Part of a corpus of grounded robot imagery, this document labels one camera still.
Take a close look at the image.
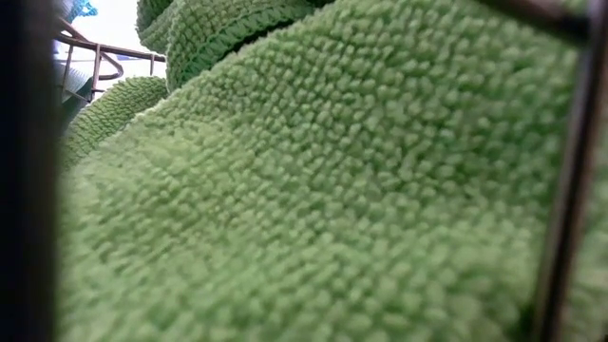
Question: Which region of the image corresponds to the gold wire basket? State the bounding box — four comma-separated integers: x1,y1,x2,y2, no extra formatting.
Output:
54,16,168,104

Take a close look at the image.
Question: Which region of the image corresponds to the black wire basket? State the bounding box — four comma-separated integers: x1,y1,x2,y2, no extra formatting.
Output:
0,0,608,342

